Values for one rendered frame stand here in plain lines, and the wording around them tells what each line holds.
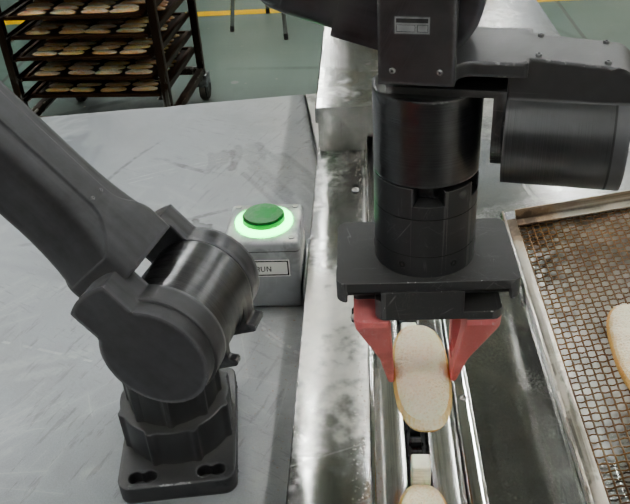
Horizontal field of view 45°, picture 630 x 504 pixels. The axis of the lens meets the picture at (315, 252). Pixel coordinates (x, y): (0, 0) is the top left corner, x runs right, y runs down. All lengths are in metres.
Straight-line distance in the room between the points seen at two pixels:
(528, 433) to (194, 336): 0.28
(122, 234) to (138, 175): 0.52
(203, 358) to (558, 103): 0.26
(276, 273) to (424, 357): 0.24
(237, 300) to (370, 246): 0.12
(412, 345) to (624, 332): 0.16
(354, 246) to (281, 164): 0.55
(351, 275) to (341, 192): 0.41
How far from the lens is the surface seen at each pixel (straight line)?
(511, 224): 0.73
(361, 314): 0.45
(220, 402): 0.59
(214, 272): 0.52
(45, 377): 0.73
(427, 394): 0.49
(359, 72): 1.00
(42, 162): 0.51
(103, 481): 0.62
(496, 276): 0.43
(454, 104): 0.38
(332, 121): 0.91
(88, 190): 0.51
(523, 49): 0.39
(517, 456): 0.61
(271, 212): 0.72
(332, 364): 0.61
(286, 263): 0.71
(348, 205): 0.81
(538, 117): 0.38
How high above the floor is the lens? 1.28
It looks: 34 degrees down
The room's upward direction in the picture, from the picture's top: 4 degrees counter-clockwise
